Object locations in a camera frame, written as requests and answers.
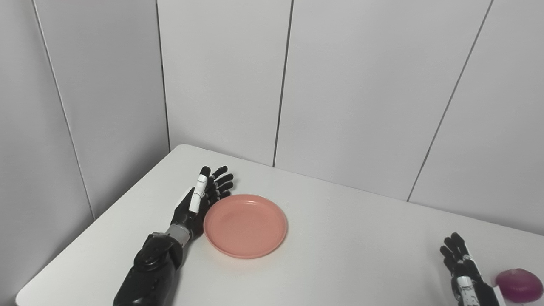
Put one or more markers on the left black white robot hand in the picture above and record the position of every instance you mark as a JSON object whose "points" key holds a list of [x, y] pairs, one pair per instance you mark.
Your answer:
{"points": [[199, 202]]}

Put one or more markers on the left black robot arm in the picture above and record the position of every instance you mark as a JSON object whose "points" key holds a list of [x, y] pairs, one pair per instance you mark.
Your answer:
{"points": [[157, 267]]}

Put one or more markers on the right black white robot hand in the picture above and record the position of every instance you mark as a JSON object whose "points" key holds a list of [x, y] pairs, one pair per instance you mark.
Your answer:
{"points": [[467, 276]]}

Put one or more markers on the pink plastic plate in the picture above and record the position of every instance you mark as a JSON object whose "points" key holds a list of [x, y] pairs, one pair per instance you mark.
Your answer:
{"points": [[245, 226]]}

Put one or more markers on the red onion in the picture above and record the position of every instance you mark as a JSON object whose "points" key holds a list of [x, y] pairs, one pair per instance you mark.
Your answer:
{"points": [[519, 284]]}

